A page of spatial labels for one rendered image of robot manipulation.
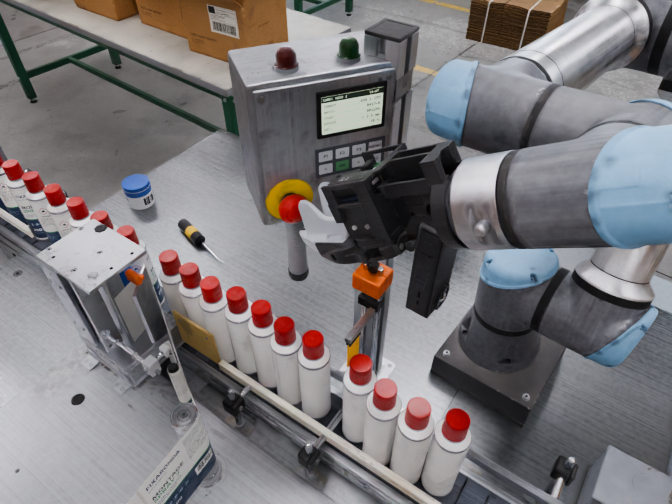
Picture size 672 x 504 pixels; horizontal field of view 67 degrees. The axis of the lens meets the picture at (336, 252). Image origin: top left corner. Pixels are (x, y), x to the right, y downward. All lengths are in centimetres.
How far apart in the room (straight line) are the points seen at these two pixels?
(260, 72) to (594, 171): 35
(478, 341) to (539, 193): 65
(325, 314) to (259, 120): 65
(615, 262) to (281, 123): 53
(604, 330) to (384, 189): 51
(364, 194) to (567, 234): 16
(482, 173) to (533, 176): 4
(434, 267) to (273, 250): 85
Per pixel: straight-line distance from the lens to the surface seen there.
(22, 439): 107
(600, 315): 86
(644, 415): 115
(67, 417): 105
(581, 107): 47
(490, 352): 99
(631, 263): 85
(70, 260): 90
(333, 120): 58
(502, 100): 48
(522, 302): 89
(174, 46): 254
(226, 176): 154
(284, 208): 60
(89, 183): 317
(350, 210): 46
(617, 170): 35
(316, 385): 84
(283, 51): 56
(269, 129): 57
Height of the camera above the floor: 172
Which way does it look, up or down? 44 degrees down
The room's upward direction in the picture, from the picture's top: straight up
